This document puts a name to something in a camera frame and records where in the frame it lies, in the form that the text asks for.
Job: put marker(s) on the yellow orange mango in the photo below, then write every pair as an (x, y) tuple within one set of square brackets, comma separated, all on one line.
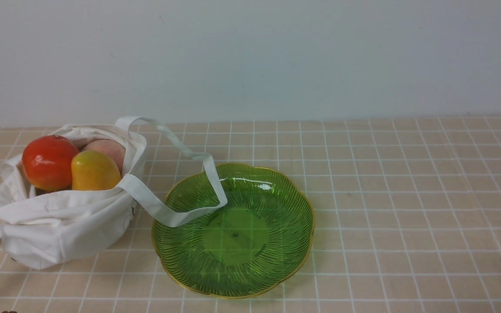
[(93, 170)]

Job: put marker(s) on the green plastic fruit plate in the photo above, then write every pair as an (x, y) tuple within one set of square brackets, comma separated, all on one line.
[(260, 238)]

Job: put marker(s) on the white cloth bag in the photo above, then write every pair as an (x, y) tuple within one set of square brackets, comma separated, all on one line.
[(41, 231)]

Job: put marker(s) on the pink peach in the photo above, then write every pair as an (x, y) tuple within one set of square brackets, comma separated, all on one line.
[(111, 148)]

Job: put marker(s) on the red apple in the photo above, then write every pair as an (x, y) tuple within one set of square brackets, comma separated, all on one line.
[(47, 161)]

